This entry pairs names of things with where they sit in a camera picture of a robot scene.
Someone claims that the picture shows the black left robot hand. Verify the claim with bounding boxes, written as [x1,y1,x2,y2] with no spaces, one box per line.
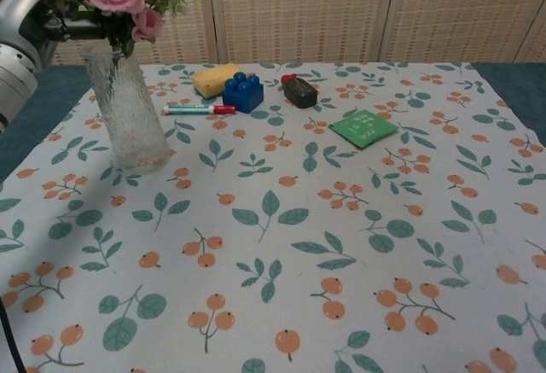
[21,0,113,67]

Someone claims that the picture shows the transparent textured glass vase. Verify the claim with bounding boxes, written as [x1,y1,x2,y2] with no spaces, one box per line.
[79,42,172,175]

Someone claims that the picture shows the yellow sponge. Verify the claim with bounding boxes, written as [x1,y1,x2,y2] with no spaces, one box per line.
[191,62,247,100]

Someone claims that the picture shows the white marker with red cap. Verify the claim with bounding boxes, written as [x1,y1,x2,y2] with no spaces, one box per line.
[162,104,237,116]

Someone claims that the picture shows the blue toy building brick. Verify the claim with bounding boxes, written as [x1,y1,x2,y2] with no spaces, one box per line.
[221,72,265,114]

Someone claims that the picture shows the dark bottle with red cap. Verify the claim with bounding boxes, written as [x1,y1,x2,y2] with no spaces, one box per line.
[281,73,321,110]

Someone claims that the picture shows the woven bamboo folding screen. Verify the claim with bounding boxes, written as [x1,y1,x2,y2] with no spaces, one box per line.
[0,0,546,68]

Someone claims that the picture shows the green square packet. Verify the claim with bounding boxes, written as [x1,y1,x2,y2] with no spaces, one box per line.
[328,108,400,150]

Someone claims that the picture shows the fruit and leaf print tablecloth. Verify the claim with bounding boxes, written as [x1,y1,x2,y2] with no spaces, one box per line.
[0,61,546,373]

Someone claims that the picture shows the black cable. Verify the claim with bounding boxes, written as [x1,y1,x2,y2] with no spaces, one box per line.
[0,298,26,373]

